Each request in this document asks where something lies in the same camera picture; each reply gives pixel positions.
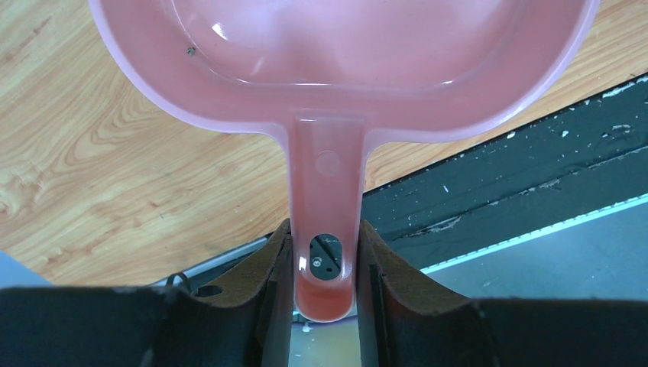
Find pink plastic dustpan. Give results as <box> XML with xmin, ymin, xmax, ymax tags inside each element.
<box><xmin>89</xmin><ymin>1</ymin><xmax>599</xmax><ymax>322</ymax></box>

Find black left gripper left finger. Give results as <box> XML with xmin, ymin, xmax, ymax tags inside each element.
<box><xmin>1</xmin><ymin>221</ymin><xmax>293</xmax><ymax>366</ymax></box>

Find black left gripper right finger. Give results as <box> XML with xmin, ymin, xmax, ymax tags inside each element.
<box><xmin>356</xmin><ymin>220</ymin><xmax>647</xmax><ymax>366</ymax></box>

